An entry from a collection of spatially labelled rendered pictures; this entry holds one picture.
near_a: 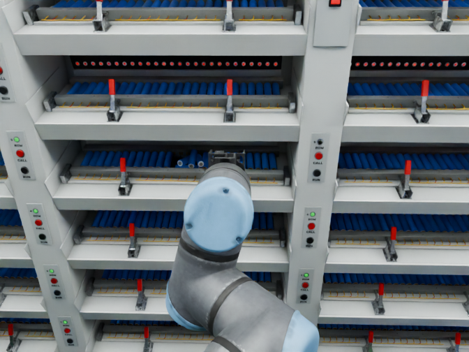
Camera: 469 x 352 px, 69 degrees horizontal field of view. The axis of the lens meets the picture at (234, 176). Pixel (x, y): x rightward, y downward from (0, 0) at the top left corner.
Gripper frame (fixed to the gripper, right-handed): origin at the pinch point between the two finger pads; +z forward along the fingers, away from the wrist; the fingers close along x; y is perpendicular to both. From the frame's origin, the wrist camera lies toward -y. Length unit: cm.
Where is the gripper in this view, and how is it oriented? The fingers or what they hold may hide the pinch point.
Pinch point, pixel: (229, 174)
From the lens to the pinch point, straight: 80.0
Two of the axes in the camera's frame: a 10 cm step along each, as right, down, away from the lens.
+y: 0.0, -9.8, -2.1
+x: -10.0, -0.1, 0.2
